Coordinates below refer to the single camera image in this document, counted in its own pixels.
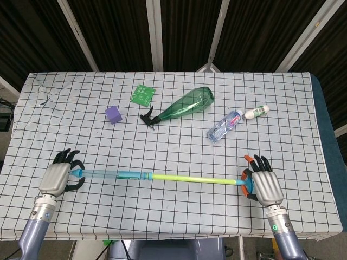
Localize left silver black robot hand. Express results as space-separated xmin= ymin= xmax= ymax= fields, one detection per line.
xmin=38 ymin=148 xmax=86 ymax=198

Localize right silver robot hand orange fingertips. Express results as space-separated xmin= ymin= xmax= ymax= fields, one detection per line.
xmin=240 ymin=154 xmax=284 ymax=207

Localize green plastic tube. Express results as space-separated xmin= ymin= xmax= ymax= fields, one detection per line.
xmin=118 ymin=173 xmax=255 ymax=194

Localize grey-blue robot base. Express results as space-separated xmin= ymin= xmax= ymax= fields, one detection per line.
xmin=108 ymin=238 xmax=226 ymax=260

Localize clear plastic water bottle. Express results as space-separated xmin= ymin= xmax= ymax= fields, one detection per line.
xmin=207 ymin=109 xmax=244 ymax=144

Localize small white bottle green label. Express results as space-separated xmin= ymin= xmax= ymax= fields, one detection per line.
xmin=242 ymin=105 xmax=270 ymax=120

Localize wide white table leg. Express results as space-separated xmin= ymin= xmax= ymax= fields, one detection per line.
xmin=70 ymin=239 xmax=109 ymax=260

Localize black equipment box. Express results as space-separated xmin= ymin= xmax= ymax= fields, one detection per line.
xmin=0 ymin=99 xmax=14 ymax=133

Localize purple cube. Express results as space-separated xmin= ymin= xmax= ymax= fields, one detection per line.
xmin=105 ymin=106 xmax=123 ymax=125

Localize white black grid tablecloth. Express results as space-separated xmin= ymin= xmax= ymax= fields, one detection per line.
xmin=0 ymin=71 xmax=343 ymax=242

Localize green spray bottle black trigger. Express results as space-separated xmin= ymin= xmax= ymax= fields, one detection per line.
xmin=139 ymin=86 xmax=215 ymax=131

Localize green sachet packet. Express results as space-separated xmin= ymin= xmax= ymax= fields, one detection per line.
xmin=130 ymin=84 xmax=156 ymax=106

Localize black cable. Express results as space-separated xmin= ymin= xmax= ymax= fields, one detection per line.
xmin=96 ymin=239 xmax=128 ymax=260

